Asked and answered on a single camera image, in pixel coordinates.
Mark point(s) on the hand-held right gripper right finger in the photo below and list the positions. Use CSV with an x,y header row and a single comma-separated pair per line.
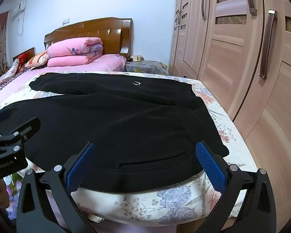
x,y
211,167

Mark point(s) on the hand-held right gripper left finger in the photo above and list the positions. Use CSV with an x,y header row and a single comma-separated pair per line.
x,y
78,166

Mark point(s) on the black pants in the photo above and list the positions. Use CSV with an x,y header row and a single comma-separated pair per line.
x,y
116,121

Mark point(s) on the pink bedsheet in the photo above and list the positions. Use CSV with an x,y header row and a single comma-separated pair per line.
x,y
17,87

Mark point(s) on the pale floral pillow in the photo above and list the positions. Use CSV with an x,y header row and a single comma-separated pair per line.
x,y
11,69

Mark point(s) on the floral bedspread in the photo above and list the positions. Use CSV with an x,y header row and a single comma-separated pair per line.
x,y
160,201

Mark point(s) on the red pillow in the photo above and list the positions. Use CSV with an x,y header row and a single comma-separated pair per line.
x,y
21,58

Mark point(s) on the orange floral pillow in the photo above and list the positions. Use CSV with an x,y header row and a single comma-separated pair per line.
x,y
37,59

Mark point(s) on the folded pink quilt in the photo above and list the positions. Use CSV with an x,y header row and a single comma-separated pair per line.
x,y
75,51

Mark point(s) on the wooden wardrobe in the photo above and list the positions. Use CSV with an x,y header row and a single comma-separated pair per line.
x,y
232,60

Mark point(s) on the white air conditioner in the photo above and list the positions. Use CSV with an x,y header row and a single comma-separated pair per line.
x,y
19,9

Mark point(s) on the nightstand with floral cover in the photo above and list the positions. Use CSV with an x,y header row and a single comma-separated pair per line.
x,y
146,66

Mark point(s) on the small items on nightstand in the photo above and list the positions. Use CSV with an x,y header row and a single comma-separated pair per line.
x,y
137,58

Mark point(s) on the wooden bed headboard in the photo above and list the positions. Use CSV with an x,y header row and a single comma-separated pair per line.
x,y
99,30

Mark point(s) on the white wall socket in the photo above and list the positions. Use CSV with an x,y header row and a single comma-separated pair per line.
x,y
66,20

